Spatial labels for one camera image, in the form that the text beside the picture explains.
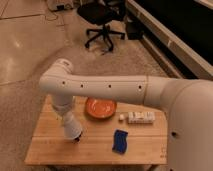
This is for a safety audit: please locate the black white striped eraser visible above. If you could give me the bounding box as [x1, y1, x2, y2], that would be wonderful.
[73, 132, 83, 142]

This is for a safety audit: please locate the orange bowl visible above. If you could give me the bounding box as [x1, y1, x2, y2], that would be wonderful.
[85, 98, 117, 119]

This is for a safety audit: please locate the white box stack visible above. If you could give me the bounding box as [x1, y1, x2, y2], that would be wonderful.
[128, 112, 155, 124]

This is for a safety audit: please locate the wooden table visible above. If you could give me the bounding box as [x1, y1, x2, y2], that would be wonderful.
[25, 97, 167, 166]

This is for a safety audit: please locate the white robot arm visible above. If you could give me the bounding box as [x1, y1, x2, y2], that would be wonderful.
[39, 59, 213, 171]

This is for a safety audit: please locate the white ceramic cup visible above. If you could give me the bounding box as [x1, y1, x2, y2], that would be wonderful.
[63, 112, 82, 140]

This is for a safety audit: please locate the black office chair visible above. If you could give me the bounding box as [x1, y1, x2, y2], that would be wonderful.
[77, 0, 125, 51]

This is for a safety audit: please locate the blue sponge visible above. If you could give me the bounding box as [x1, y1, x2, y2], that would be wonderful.
[112, 130, 128, 154]

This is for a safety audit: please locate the small white cube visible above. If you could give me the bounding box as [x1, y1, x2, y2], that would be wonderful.
[119, 114, 125, 121]

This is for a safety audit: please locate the black box on floor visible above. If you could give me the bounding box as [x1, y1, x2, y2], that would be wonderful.
[125, 22, 144, 40]

